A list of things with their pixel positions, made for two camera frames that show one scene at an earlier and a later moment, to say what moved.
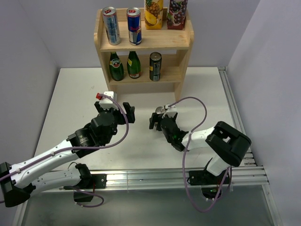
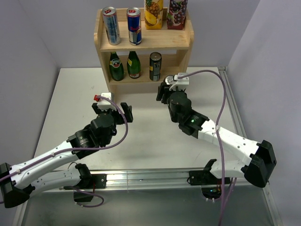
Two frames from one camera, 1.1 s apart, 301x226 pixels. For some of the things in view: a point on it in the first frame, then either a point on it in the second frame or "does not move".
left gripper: x=130 y=112 does not move
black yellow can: x=160 y=110 → x=169 y=79
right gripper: x=155 y=117 → x=163 y=88
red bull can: x=110 y=20 does not move
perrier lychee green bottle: x=116 y=68 does not move
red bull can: x=134 y=26 does not move
